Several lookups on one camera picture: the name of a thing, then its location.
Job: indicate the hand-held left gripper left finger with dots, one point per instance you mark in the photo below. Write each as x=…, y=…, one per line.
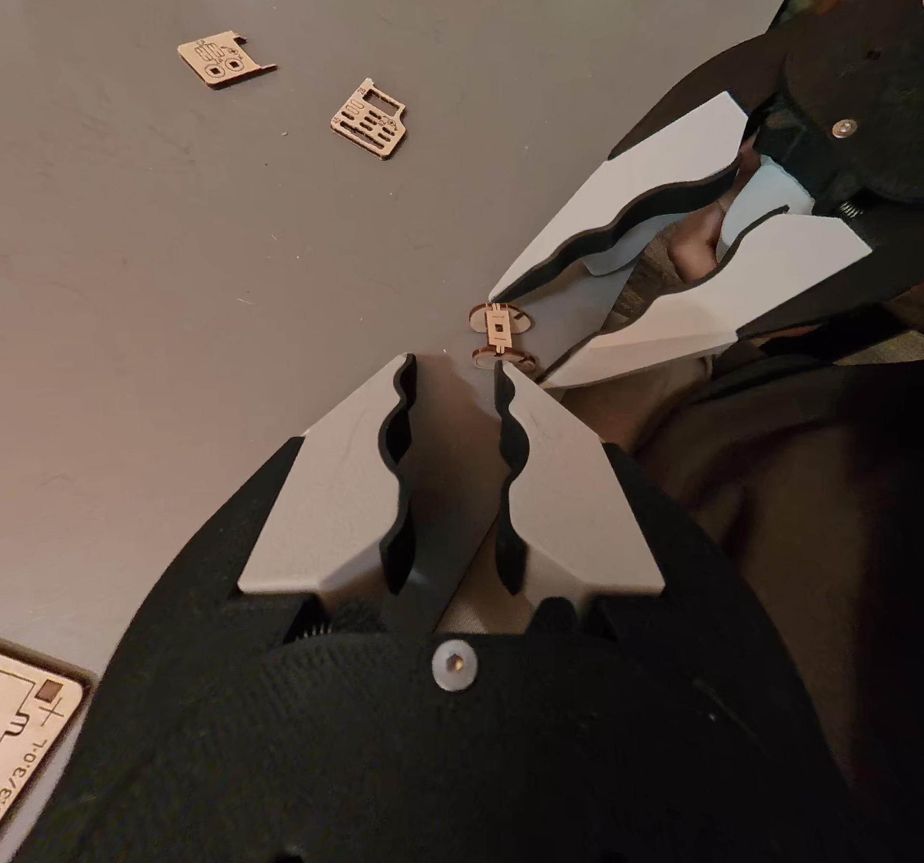
x=325, y=509

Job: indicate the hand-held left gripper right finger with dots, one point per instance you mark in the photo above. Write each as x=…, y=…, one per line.
x=585, y=516

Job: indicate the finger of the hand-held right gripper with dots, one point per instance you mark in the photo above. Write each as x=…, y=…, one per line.
x=779, y=264
x=650, y=156

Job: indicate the wooden offcut with slot grid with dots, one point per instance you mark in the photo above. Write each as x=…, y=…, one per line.
x=368, y=123

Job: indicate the grey desk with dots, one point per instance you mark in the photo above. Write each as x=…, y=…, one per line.
x=216, y=300

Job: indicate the person's right hand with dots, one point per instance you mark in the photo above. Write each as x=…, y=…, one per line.
x=696, y=246

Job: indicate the person's olive shirt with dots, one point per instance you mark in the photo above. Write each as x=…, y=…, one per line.
x=794, y=480

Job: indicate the wooden parts sheet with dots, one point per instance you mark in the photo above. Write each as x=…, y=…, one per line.
x=36, y=726

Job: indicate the wooden offcut with square holes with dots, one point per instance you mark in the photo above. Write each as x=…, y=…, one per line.
x=220, y=58

